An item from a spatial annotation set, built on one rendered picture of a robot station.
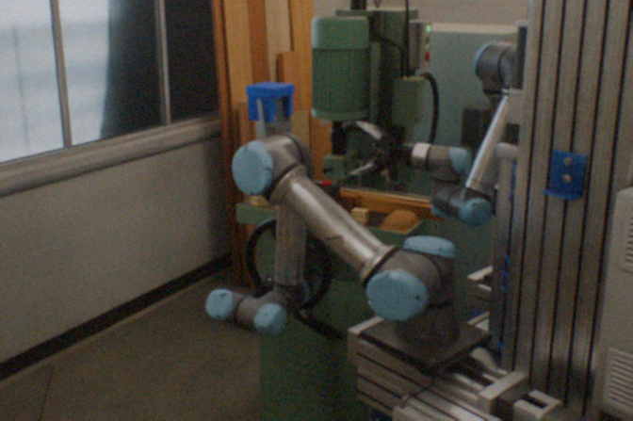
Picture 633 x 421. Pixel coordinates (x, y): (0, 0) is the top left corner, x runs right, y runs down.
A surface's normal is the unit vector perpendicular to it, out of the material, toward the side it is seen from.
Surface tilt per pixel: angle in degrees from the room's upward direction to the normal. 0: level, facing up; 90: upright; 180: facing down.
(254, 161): 88
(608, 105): 90
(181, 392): 0
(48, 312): 90
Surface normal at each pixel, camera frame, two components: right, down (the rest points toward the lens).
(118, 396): 0.00, -0.96
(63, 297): 0.84, 0.15
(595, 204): -0.74, 0.18
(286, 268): -0.18, 0.29
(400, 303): -0.41, 0.32
